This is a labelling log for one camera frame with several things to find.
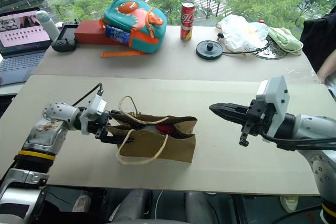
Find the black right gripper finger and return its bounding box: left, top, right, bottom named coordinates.
left=208, top=102, right=250, bottom=116
left=212, top=110, right=249, bottom=128

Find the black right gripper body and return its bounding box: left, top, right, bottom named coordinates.
left=239, top=99, right=276, bottom=147

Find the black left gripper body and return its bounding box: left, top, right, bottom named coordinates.
left=88, top=112, right=112, bottom=140

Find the brown paper bag with handles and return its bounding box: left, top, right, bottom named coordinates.
left=109, top=95, right=198, bottom=166

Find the red object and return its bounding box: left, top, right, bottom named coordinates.
left=155, top=124, right=176, bottom=134

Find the white plastic bag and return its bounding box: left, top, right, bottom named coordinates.
left=215, top=14, right=270, bottom=53

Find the light green cloth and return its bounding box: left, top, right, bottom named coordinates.
left=267, top=26, right=304, bottom=57

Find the black round kettle base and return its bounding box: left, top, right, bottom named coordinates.
left=195, top=39, right=224, bottom=61

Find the silver round tray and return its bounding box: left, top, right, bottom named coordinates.
left=250, top=37, right=288, bottom=61

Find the grey rounded cylinder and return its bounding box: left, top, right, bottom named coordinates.
left=184, top=191, right=219, bottom=224
left=108, top=189, right=153, bottom=224

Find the white shoe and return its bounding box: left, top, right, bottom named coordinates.
left=71, top=193, right=92, bottom=213
left=279, top=195, right=299, bottom=214

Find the blue patterned water bottle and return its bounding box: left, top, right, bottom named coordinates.
left=104, top=24, right=131, bottom=45

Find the red cardboard box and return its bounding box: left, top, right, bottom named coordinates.
left=73, top=19, right=124, bottom=46

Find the black handheld controller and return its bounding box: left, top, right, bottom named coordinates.
left=50, top=22, right=80, bottom=53

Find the teal orange dinosaur backpack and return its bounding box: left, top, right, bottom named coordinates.
left=101, top=0, right=168, bottom=58

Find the red soda can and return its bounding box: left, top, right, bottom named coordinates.
left=180, top=1, right=196, bottom=41

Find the person in black shirt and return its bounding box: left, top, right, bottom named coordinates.
left=299, top=5, right=336, bottom=74

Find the white bottle with teal cap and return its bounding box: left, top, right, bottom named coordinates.
left=35, top=10, right=61, bottom=41

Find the open laptop with pink screen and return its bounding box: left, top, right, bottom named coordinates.
left=0, top=6, right=54, bottom=87

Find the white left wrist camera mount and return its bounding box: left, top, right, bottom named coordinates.
left=79, top=93, right=108, bottom=135

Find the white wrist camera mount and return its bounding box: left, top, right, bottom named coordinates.
left=79, top=93, right=108, bottom=135
left=255, top=75, right=291, bottom=136

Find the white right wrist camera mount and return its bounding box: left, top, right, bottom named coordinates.
left=255, top=75, right=291, bottom=136

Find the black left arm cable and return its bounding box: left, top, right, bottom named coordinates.
left=71, top=82, right=104, bottom=107

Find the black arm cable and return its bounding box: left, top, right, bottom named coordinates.
left=259, top=131, right=336, bottom=153
left=71, top=82, right=104, bottom=107

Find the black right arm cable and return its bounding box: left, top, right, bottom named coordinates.
left=259, top=131, right=336, bottom=153

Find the black kettle base cable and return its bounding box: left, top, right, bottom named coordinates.
left=222, top=39, right=271, bottom=55

